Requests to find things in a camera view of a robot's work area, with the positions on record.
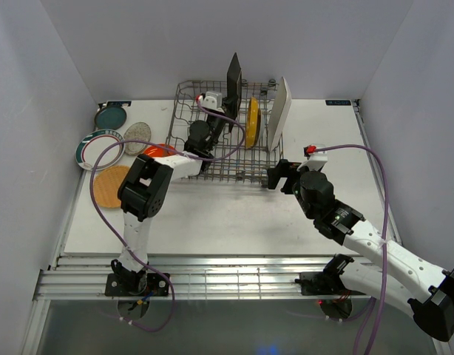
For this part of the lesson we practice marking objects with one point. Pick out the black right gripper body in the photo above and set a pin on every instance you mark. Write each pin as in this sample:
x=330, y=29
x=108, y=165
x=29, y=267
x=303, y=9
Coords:
x=310, y=213

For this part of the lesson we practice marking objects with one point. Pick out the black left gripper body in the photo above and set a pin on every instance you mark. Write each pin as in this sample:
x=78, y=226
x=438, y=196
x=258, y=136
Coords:
x=215, y=124

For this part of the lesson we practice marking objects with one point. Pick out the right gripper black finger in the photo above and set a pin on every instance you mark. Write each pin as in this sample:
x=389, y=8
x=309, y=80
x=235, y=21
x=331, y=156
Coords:
x=283, y=169
x=290, y=186

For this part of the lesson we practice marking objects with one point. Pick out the yellow polka dot plate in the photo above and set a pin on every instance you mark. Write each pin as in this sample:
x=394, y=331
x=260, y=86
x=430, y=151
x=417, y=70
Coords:
x=253, y=123

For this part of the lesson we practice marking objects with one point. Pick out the green square glazed plate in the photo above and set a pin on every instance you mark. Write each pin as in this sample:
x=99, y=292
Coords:
x=234, y=82

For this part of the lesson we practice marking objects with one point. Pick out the white rectangular plate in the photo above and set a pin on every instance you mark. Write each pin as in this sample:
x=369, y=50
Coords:
x=279, y=114

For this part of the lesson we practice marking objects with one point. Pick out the woven bamboo round plate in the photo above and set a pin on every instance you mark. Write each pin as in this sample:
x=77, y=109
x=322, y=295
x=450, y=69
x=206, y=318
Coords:
x=106, y=186

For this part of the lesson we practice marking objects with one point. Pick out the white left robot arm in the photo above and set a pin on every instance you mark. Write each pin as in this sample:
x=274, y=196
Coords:
x=144, y=189

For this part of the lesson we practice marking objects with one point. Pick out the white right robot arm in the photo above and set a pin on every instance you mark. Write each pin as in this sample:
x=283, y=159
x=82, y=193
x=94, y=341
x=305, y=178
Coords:
x=407, y=282

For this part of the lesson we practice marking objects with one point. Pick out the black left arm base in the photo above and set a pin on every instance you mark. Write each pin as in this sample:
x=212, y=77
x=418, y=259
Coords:
x=139, y=286

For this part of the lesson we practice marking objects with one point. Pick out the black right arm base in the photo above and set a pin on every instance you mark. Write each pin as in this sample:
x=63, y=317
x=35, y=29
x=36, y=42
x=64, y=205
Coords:
x=322, y=283

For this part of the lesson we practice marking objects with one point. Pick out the orange round plate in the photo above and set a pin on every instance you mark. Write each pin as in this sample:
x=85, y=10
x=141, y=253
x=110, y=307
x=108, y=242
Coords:
x=160, y=151

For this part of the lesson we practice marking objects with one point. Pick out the speckled beige oval plate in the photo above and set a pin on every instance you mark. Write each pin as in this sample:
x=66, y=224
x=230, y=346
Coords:
x=137, y=132

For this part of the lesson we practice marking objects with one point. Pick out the black xdof label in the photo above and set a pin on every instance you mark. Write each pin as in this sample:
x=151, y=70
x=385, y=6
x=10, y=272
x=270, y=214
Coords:
x=338, y=103

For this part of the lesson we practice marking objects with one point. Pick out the black label back left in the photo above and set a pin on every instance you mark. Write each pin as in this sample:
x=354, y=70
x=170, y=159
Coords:
x=115, y=103

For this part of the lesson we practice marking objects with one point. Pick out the dark teal round plate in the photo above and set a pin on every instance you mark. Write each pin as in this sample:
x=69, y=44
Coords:
x=110, y=117

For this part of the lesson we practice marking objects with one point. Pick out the white plate striped rim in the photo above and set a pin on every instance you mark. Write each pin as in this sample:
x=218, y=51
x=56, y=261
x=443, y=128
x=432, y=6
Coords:
x=91, y=147

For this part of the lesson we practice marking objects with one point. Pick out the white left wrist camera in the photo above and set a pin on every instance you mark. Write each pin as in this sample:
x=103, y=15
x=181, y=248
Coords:
x=211, y=100

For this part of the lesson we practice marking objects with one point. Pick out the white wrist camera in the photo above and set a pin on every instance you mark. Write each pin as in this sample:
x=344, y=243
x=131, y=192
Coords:
x=315, y=158
x=211, y=100

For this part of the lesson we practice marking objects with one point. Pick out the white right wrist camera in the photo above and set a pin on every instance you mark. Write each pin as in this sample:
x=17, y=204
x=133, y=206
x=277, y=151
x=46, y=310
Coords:
x=315, y=158

